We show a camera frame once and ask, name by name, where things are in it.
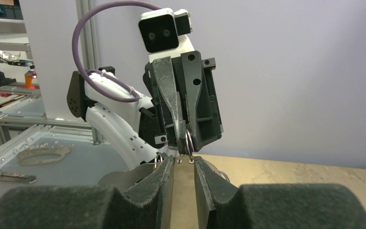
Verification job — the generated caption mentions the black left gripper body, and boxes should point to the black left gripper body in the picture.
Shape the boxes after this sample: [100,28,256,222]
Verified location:
[139,54,188,151]

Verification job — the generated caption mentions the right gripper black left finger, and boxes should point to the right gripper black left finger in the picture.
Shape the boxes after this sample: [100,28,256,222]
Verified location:
[0,156,173,229]

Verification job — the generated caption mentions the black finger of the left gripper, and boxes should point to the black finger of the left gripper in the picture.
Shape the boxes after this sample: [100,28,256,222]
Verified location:
[181,51,224,152]
[152,56,188,155]

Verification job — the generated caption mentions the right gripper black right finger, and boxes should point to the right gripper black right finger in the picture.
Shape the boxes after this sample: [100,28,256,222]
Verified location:
[194,157,366,229]

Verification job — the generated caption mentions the silver split keyring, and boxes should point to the silver split keyring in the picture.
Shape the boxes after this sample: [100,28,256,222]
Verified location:
[185,130,194,164]

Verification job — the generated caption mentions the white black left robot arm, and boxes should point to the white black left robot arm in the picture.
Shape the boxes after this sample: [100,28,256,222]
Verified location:
[67,51,223,169]

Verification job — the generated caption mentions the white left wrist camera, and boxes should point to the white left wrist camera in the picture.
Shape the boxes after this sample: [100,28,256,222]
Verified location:
[138,8,194,63]

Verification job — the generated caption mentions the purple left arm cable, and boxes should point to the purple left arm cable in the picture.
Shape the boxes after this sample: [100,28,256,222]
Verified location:
[71,0,162,104]

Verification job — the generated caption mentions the aluminium frame upright post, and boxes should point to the aluminium frame upright post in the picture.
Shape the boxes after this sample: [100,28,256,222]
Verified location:
[75,0,103,146]

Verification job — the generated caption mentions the spare keyring strap on bench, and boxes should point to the spare keyring strap on bench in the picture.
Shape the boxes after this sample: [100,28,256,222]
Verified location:
[12,140,75,167]

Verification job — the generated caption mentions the flat metal bracket on bench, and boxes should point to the flat metal bracket on bench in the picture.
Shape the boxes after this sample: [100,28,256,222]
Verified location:
[0,170,37,184]

